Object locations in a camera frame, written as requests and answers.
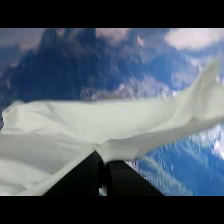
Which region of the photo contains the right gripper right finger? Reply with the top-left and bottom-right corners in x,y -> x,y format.
105,160 -> 165,197

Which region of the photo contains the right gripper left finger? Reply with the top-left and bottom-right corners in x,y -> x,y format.
43,150 -> 106,197

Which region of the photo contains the white garment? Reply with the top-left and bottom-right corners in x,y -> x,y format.
0,59 -> 224,197

